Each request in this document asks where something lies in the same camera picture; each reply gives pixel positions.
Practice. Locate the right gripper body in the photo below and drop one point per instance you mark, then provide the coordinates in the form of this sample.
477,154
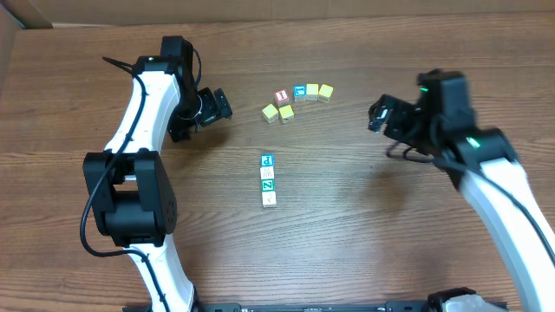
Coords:
406,125

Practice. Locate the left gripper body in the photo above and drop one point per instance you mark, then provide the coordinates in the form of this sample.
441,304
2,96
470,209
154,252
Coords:
212,107

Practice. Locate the blue letter P block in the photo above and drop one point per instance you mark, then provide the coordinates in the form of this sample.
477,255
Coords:
267,160

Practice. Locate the white natural wood block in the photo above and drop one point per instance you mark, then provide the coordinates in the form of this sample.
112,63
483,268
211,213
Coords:
267,172

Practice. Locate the green letter Z block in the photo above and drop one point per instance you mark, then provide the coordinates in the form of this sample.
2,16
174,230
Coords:
268,185

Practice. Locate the red letter Q block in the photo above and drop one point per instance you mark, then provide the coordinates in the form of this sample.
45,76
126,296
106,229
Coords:
269,199

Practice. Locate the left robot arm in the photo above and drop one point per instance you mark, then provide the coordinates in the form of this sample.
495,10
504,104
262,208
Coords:
131,208

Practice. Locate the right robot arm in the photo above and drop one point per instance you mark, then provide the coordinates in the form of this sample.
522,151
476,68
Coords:
484,168

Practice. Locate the yellow block left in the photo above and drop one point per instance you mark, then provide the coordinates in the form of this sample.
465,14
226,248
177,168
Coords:
270,113

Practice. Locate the yellow block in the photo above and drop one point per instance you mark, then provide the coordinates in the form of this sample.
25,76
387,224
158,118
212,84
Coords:
325,92
312,91
286,114
270,113

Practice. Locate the red letter I block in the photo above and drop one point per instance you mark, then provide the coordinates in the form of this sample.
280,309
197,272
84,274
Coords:
282,98

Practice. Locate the yellow block centre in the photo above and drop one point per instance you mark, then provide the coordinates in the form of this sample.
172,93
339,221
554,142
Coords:
286,114

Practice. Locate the yellow block far right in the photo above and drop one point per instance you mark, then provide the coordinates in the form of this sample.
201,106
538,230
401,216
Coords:
325,92

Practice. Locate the blue picture block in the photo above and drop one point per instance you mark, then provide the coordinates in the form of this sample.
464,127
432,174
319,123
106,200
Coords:
300,93

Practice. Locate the yellow block middle top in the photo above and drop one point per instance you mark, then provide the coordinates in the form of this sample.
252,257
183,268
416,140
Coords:
312,91

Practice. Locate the cardboard box corner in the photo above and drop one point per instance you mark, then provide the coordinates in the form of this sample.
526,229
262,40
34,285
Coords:
17,15

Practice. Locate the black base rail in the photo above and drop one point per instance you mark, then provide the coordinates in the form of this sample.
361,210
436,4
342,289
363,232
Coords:
390,306

